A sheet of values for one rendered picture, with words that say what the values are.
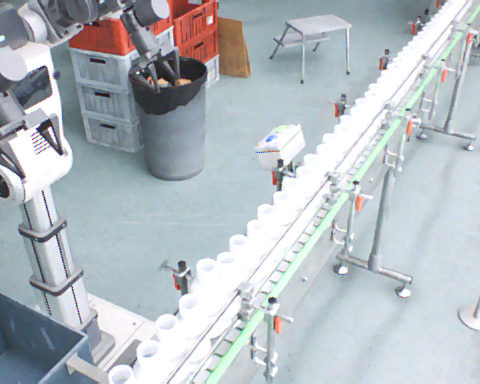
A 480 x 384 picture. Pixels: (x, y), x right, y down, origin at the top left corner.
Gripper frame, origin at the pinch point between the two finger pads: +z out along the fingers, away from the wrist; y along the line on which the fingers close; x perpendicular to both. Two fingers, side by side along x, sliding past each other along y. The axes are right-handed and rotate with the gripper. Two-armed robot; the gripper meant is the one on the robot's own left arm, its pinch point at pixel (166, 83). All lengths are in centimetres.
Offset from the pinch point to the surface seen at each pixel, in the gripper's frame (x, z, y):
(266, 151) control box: -13.1, 28.1, 8.7
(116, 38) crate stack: 133, -17, 139
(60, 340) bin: 17, 37, -54
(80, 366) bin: 5, 38, -60
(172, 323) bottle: -25, 30, -58
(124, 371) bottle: -24, 29, -70
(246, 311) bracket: -26, 41, -42
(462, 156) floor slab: -4, 142, 226
